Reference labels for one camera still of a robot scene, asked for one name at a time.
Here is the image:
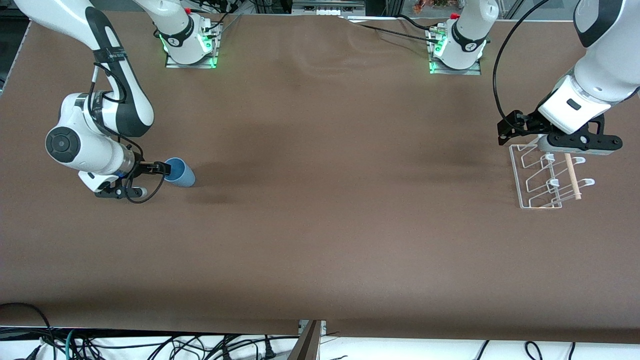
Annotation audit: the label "blue plastic cup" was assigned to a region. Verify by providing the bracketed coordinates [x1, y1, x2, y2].
[164, 157, 196, 188]

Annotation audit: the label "brown table cover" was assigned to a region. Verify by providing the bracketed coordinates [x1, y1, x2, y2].
[0, 9, 640, 345]

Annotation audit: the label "white power strip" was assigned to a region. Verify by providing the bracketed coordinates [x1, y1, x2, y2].
[292, 0, 366, 17]

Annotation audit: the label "white wire cup rack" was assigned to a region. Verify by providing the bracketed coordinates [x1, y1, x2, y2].
[509, 144, 596, 209]

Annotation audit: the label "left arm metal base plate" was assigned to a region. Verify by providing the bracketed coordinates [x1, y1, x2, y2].
[429, 27, 482, 76]

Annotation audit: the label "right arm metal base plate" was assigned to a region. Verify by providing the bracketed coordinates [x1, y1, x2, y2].
[165, 22, 221, 69]

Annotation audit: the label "black cable on table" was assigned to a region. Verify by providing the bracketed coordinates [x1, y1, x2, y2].
[345, 15, 443, 45]

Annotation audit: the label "tangled black floor cables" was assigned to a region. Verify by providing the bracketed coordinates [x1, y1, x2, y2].
[0, 332, 301, 360]

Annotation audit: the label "black looped floor cable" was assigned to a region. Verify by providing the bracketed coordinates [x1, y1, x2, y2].
[0, 302, 53, 346]

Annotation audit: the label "metal table frame post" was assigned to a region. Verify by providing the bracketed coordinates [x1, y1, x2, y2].
[289, 320, 327, 360]

